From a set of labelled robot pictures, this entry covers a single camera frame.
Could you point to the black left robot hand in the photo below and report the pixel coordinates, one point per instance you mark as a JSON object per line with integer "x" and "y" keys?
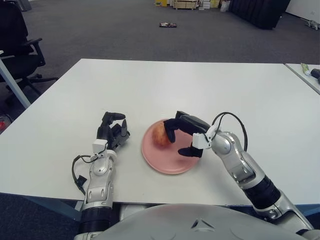
{"x": 107, "y": 132}

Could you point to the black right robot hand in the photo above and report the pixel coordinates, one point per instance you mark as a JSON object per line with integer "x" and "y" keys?
{"x": 192, "y": 125}

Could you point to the red yellow apple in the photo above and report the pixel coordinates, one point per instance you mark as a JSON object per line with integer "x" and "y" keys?
{"x": 160, "y": 136}

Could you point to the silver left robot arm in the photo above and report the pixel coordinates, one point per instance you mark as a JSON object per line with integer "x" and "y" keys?
{"x": 98, "y": 175}

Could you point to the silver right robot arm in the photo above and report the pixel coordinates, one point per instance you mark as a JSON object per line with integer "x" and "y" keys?
{"x": 250, "y": 175}

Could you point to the pink round plate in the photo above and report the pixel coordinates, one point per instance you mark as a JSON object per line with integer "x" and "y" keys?
{"x": 170, "y": 155}

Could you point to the grey robot torso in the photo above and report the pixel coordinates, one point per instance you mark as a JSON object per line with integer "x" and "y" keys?
{"x": 175, "y": 220}

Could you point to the flat black floor object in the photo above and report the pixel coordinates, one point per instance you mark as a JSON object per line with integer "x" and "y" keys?
{"x": 168, "y": 24}

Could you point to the red object under desk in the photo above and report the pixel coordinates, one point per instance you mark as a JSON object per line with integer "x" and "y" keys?
{"x": 3, "y": 123}

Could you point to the light grey desk leg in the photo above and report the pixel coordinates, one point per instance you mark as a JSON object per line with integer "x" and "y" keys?
{"x": 13, "y": 82}

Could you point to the black office chair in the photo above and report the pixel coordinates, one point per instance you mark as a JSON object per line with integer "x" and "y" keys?
{"x": 15, "y": 62}

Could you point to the wooden pallet crate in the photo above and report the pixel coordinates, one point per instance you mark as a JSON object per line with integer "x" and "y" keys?
{"x": 185, "y": 4}

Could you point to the stack of white boxes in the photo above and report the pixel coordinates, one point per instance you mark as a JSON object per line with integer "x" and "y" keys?
{"x": 205, "y": 4}

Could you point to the white plastic bag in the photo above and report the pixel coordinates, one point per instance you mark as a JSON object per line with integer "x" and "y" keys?
{"x": 225, "y": 6}

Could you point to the green white tube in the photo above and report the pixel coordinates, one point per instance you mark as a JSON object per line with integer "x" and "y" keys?
{"x": 305, "y": 68}

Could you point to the yellow cardboard box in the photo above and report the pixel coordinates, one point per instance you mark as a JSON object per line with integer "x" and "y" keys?
{"x": 161, "y": 2}

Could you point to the black curtain partition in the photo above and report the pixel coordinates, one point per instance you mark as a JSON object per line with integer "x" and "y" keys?
{"x": 260, "y": 12}

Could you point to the black handheld controller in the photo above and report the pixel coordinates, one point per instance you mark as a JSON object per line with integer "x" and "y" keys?
{"x": 316, "y": 73}

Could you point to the grey quadruped robot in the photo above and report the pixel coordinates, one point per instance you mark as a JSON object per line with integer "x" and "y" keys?
{"x": 313, "y": 23}

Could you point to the blue grey table frame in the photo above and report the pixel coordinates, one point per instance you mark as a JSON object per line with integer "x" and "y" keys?
{"x": 50, "y": 208}

